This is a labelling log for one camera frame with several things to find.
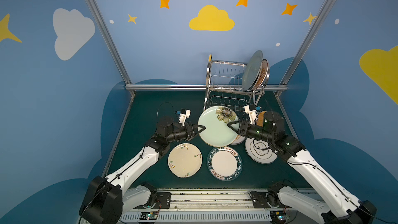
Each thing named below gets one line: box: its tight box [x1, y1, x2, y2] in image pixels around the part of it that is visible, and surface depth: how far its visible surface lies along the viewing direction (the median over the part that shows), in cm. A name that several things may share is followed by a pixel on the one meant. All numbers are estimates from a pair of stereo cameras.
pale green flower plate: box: [197, 105, 240, 148], surface depth 73 cm
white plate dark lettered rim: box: [206, 146, 243, 181], surface depth 88 cm
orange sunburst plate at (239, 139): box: [230, 134, 246, 145], surface depth 95 cm
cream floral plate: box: [167, 142, 203, 179], surface depth 88 cm
